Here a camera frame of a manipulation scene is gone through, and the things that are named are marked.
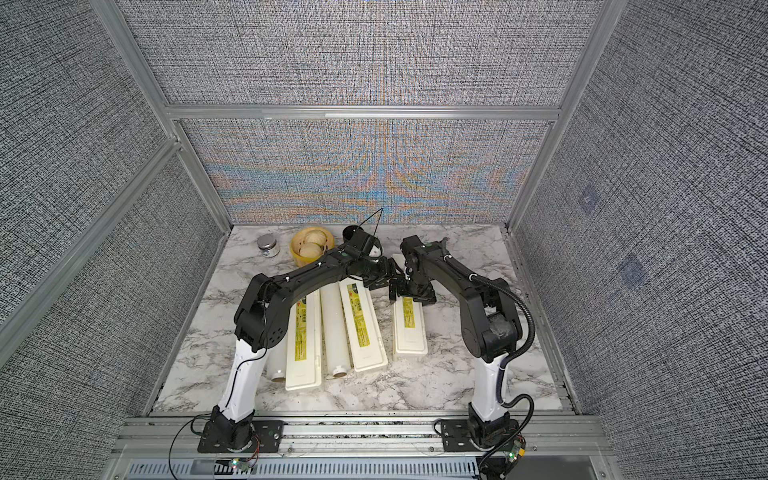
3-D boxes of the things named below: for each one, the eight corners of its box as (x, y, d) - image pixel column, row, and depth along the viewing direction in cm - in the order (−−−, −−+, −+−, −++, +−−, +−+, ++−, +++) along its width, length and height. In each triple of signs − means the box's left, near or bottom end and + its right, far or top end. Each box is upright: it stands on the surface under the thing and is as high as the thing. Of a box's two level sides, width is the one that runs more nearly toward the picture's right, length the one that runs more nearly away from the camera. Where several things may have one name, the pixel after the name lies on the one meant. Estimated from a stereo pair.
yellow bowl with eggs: (290, 268, 109) (286, 258, 104) (298, 237, 119) (294, 226, 114) (331, 268, 109) (329, 258, 104) (335, 237, 119) (333, 226, 114)
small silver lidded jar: (258, 257, 112) (254, 248, 108) (263, 243, 116) (259, 234, 112) (278, 257, 112) (274, 248, 108) (282, 243, 116) (278, 234, 112)
